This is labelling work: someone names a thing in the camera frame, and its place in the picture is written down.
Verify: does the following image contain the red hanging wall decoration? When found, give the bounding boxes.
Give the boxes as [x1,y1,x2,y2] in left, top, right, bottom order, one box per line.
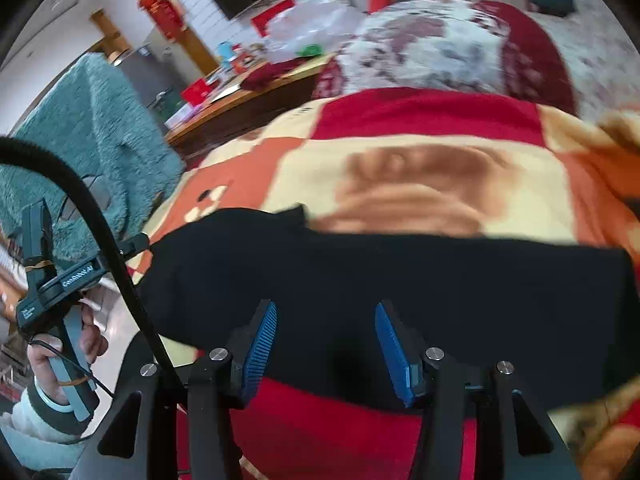
[136,0,190,43]

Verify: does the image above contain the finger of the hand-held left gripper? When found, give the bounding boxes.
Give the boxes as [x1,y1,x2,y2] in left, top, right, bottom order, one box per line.
[117,233,152,262]

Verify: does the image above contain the teal fluffy blanket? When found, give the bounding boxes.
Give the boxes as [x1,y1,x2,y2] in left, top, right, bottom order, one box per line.
[0,53,187,263]

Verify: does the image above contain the thin black cable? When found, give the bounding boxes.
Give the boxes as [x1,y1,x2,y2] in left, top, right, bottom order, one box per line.
[29,339,116,399]

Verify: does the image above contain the wooden table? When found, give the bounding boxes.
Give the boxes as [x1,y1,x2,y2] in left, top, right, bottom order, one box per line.
[164,55,335,165]

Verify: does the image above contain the clear plastic bag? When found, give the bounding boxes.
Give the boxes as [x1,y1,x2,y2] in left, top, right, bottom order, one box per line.
[264,0,372,60]

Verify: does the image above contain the person's left forearm white sleeve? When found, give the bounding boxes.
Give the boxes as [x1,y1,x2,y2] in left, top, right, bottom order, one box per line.
[0,379,92,473]

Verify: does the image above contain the white red floral quilt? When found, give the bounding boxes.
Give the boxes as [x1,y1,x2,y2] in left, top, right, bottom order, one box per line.
[313,0,579,115]

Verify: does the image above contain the thick black sleeved cable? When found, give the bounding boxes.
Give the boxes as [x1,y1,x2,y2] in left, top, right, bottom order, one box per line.
[0,137,182,401]

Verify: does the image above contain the red orange printed blanket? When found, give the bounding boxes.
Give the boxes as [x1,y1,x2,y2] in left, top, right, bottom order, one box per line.
[125,87,640,480]

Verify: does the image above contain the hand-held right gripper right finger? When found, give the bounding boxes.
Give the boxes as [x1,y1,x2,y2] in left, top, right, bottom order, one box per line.
[374,300,584,480]

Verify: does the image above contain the black pants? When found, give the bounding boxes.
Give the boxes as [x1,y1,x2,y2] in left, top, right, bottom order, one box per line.
[137,204,640,412]

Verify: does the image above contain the dark red cloth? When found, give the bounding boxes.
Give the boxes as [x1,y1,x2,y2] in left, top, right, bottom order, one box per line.
[244,58,306,90]

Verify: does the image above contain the red gift box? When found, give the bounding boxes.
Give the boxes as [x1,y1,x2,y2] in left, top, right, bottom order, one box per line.
[180,79,213,107]

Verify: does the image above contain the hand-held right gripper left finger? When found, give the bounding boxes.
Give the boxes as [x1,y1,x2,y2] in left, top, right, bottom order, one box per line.
[67,299,279,480]

